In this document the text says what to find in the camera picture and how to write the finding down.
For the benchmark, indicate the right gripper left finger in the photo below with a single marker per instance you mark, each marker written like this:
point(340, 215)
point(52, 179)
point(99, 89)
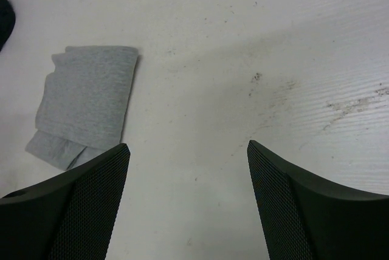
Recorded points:
point(69, 216)

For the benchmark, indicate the grey tank top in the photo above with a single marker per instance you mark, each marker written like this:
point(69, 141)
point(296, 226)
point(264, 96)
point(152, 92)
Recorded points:
point(84, 104)

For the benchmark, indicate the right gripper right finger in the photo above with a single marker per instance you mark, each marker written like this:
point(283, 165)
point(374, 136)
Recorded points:
point(305, 216)

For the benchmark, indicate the folded black tank top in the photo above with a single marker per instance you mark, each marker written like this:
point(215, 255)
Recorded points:
point(7, 21)

